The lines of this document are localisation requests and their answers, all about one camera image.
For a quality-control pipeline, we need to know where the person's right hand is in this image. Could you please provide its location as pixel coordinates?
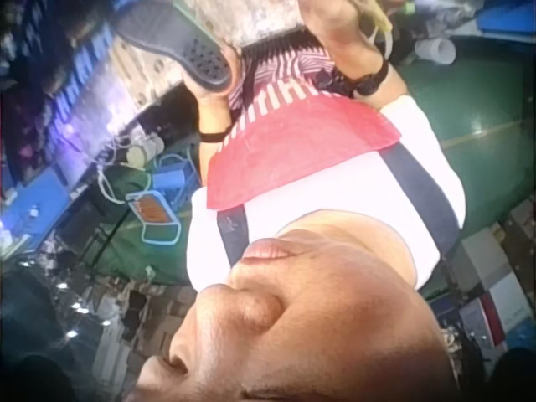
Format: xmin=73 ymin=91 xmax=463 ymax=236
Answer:
xmin=300 ymin=0 xmax=391 ymax=81

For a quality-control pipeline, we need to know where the person's left hand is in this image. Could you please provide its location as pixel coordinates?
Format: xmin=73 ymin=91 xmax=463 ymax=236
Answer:
xmin=182 ymin=43 xmax=245 ymax=103

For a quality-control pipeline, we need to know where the pale yellow shoe strip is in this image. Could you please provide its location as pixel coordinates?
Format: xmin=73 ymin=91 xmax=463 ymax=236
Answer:
xmin=358 ymin=0 xmax=396 ymax=60

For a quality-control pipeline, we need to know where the dark grey shoe sole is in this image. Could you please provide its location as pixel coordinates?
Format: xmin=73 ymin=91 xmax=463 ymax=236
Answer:
xmin=114 ymin=0 xmax=234 ymax=91

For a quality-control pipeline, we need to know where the beige speckled workbench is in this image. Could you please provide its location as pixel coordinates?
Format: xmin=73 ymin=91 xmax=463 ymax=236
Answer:
xmin=111 ymin=0 xmax=307 ymax=108

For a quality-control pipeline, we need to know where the black wrist band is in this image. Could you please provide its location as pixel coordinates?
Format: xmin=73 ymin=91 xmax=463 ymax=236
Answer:
xmin=322 ymin=57 xmax=391 ymax=100
xmin=198 ymin=128 xmax=232 ymax=144

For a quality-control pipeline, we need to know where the white plastic cup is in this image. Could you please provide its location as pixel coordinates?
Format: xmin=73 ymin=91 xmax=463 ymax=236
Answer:
xmin=414 ymin=36 xmax=457 ymax=66

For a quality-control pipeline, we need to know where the small blue box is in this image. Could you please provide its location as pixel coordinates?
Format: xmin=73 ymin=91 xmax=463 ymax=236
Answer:
xmin=152 ymin=164 xmax=188 ymax=192

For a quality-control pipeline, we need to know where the shelf with blue packets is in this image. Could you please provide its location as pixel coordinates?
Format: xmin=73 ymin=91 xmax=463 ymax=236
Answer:
xmin=41 ymin=20 xmax=119 ymax=140

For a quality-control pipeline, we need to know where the blue plastic tray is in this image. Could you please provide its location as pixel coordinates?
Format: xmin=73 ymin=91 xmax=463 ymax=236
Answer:
xmin=476 ymin=0 xmax=536 ymax=35

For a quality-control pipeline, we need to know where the blue table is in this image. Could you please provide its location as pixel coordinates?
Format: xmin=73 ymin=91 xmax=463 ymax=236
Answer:
xmin=0 ymin=166 xmax=70 ymax=249

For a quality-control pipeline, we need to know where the stack of cartons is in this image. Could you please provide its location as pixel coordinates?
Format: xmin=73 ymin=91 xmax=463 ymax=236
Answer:
xmin=430 ymin=199 xmax=536 ymax=362

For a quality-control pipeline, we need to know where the white cable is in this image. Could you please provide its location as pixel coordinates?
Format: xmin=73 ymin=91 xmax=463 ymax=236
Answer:
xmin=95 ymin=163 xmax=127 ymax=206

